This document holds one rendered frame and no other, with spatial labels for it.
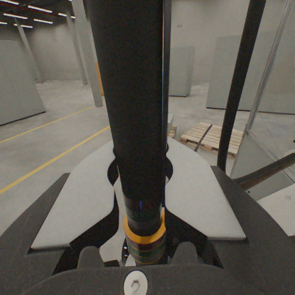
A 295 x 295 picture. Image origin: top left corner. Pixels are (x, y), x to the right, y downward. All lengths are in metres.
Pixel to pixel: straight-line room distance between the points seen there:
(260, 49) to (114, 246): 5.49
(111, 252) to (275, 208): 1.50
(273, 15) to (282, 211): 12.09
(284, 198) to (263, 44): 5.18
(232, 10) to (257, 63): 7.13
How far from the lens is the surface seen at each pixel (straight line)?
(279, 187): 1.25
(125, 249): 0.45
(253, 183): 0.28
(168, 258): 0.23
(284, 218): 0.55
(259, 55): 5.58
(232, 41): 5.53
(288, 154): 0.38
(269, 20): 12.38
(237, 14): 12.33
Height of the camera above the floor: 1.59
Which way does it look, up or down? 31 degrees down
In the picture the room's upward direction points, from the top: 3 degrees counter-clockwise
